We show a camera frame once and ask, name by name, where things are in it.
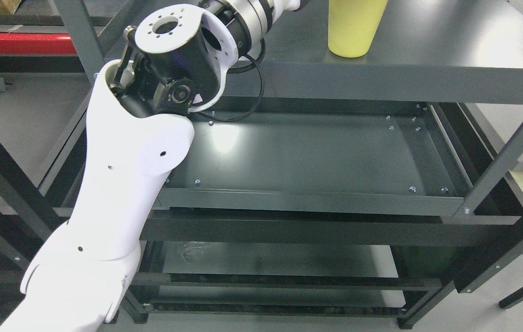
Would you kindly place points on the yellow plastic cup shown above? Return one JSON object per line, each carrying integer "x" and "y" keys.
{"x": 352, "y": 25}

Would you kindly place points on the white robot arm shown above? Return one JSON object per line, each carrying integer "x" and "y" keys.
{"x": 175, "y": 63}

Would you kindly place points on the black metal shelf rack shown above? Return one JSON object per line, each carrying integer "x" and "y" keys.
{"x": 365, "y": 194}

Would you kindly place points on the red metal beam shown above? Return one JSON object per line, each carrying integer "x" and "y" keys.
{"x": 36, "y": 43}

